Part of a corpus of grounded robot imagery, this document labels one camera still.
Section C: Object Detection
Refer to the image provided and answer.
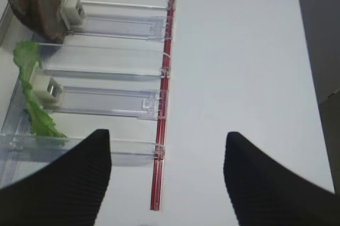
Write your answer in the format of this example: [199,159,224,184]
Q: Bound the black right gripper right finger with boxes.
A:
[223,132,339,225]

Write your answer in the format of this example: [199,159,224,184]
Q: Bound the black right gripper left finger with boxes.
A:
[1,129,112,225]

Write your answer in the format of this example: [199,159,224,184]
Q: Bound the red rail strip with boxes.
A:
[150,0,176,212]

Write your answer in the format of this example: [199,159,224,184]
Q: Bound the white pusher block patty lane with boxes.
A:
[60,0,87,31]

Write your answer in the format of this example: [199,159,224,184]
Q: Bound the white pusher block lettuce lane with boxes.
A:
[30,74,63,108]

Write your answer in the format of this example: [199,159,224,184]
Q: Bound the brown meat patty front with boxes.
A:
[31,0,66,42]

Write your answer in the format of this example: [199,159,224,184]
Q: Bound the green lettuce leaf rear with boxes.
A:
[13,41,66,137]

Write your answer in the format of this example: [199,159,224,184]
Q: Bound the clear acrylic right food rack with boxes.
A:
[1,0,168,187]

